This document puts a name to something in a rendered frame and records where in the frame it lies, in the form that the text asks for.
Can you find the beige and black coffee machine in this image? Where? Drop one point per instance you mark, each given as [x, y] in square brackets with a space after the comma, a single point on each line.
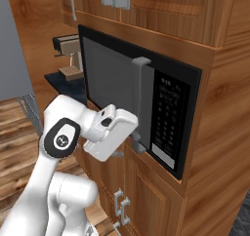
[69, 56]

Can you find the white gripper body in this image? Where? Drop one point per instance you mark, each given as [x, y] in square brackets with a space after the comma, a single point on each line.
[114, 134]

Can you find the wooden upper cupboard door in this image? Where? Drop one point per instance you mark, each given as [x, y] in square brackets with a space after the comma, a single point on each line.
[175, 9]
[66, 6]
[92, 2]

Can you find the tall wooden cabinet unit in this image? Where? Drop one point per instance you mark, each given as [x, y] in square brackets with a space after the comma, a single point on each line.
[221, 116]

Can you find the grey microwave door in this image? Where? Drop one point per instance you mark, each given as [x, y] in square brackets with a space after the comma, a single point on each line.
[110, 77]

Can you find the wooden lower cupboard door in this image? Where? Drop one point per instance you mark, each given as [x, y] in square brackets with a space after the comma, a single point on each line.
[104, 178]
[153, 197]

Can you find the wooden cupboard door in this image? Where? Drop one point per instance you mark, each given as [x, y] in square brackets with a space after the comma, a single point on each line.
[104, 178]
[175, 9]
[153, 197]
[92, 2]
[66, 6]

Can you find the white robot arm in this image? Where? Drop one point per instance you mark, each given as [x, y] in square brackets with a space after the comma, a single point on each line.
[42, 184]

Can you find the black microwave oven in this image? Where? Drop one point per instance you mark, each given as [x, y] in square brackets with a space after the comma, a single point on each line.
[169, 116]

